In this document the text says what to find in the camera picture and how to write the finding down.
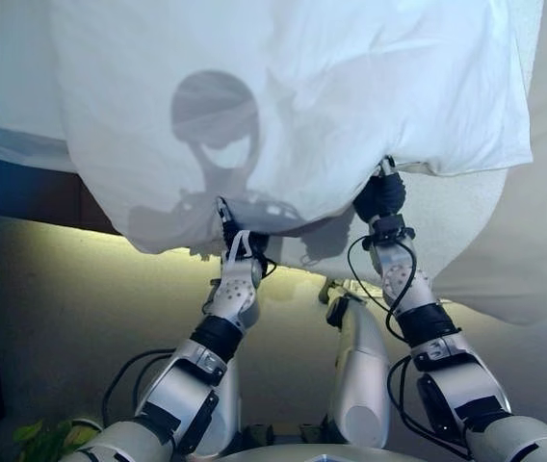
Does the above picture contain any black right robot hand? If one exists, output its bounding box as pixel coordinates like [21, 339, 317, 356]
[352, 156, 408, 222]

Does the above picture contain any white duvet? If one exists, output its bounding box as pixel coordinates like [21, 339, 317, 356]
[49, 0, 544, 256]

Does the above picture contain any silver right robot leg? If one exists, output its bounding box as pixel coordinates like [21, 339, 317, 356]
[319, 278, 393, 449]

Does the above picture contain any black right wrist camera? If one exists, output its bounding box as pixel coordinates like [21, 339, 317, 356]
[373, 215, 405, 241]

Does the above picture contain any brown upholstered bed frame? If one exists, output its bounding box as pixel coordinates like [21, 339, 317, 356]
[0, 148, 125, 237]

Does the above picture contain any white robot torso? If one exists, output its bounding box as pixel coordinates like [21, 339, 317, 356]
[234, 445, 448, 462]

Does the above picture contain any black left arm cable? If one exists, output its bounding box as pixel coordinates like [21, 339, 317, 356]
[102, 348, 178, 429]

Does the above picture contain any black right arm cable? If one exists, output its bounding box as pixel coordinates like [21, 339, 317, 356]
[348, 233, 470, 458]

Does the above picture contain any green potted plant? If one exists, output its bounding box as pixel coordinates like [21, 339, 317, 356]
[0, 416, 101, 462]

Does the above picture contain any white fitted bed sheet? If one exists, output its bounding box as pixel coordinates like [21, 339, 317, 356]
[0, 0, 77, 174]

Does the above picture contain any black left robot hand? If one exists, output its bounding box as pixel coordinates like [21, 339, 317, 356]
[215, 196, 242, 242]

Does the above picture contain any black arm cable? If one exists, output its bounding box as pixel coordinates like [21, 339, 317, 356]
[102, 348, 178, 429]
[348, 233, 470, 458]

